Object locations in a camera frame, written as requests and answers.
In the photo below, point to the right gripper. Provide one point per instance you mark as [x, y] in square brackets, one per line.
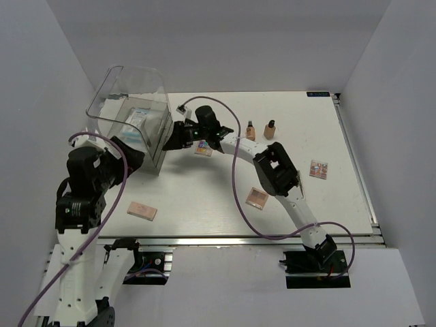
[178, 139]

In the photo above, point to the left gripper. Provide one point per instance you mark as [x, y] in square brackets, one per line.
[135, 158]

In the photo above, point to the white blue wipes packet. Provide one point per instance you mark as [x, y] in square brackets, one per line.
[133, 131]

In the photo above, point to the clear acrylic makeup organizer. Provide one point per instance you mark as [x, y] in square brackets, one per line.
[131, 103]

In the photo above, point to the foundation bottle clear cap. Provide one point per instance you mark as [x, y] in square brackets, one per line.
[250, 131]

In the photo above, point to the foundation bottle black pump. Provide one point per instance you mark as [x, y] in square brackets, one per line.
[269, 130]

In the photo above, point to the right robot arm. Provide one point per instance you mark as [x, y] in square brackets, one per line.
[276, 173]

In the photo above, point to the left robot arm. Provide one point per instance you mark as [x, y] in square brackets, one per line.
[84, 298]

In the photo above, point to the pink flat makeup box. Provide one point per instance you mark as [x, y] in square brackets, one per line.
[142, 211]

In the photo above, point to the colourful eyeshadow palette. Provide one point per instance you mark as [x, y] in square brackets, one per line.
[203, 149]

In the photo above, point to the brown quad eyeshadow palette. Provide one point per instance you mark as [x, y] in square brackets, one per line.
[257, 198]

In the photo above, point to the long brown eyeshadow palette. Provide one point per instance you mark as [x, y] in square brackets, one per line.
[300, 183]

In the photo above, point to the multicolour square palette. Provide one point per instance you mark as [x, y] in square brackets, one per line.
[318, 169]

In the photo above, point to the black blue table label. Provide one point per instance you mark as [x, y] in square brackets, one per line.
[318, 94]

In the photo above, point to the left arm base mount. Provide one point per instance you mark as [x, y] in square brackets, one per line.
[148, 267]

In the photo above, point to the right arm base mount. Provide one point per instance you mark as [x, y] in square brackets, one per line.
[302, 272]

